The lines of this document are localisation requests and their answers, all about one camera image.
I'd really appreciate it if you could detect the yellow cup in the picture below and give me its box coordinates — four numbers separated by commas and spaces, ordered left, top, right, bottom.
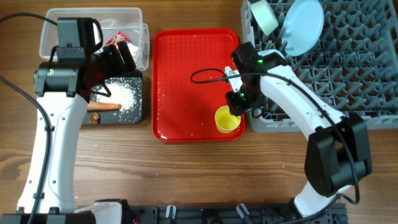
215, 106, 241, 134

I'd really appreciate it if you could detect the small white tissue piece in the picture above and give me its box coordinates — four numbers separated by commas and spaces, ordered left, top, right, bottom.
127, 42, 141, 61

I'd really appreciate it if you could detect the red snack wrapper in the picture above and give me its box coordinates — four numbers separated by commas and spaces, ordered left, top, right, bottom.
105, 30, 130, 47

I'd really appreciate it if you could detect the white rice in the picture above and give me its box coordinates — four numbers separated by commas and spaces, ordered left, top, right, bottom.
91, 77, 143, 124

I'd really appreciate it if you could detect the orange carrot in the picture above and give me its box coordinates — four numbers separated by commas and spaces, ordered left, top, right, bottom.
87, 101, 121, 111

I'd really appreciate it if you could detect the brown food chunk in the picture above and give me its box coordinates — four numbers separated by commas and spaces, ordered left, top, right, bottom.
88, 112, 101, 124

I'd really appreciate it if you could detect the green bowl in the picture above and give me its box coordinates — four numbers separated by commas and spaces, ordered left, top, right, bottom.
251, 0, 279, 35

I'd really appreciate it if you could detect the light blue plate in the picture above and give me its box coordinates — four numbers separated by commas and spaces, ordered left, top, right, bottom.
282, 0, 324, 56

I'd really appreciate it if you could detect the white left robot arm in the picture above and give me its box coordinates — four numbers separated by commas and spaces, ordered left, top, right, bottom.
1, 17, 136, 224

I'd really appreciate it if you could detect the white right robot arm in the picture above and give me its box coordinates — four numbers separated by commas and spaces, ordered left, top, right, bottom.
224, 43, 373, 218

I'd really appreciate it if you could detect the black waste tray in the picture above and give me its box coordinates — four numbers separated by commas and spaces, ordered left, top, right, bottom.
83, 70, 144, 126

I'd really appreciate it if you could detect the grey dishwasher rack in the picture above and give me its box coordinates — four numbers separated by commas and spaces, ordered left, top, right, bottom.
240, 0, 397, 133

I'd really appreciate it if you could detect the clear plastic bin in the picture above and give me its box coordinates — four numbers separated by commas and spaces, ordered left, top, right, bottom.
46, 7, 150, 71

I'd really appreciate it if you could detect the red serving tray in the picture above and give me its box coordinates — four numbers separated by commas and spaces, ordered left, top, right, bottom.
152, 28, 246, 143

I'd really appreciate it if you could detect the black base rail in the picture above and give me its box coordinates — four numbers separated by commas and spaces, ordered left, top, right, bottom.
90, 203, 349, 224

